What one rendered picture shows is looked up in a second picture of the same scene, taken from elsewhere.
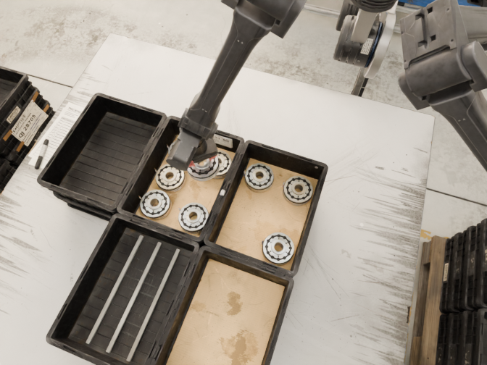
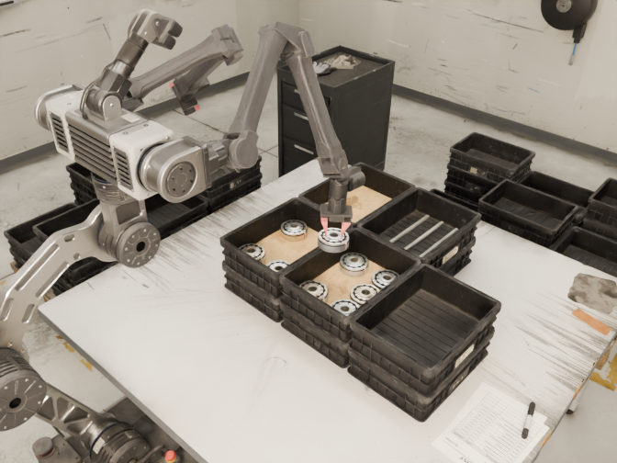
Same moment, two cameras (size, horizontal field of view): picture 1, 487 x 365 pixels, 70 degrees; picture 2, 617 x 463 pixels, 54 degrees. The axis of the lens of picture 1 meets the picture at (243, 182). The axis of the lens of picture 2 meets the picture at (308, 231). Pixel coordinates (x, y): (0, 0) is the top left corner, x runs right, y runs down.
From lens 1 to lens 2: 213 cm
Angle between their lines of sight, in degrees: 78
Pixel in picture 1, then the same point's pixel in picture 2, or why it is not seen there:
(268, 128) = (225, 356)
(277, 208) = (276, 254)
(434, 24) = (226, 34)
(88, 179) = (454, 326)
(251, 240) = (311, 242)
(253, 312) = not seen: hidden behind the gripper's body
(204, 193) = (336, 281)
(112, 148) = (423, 348)
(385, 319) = (237, 213)
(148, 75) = not seen: outside the picture
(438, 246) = not seen: hidden behind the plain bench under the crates
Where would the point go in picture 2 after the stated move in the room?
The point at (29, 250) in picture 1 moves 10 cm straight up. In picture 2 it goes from (527, 330) to (533, 309)
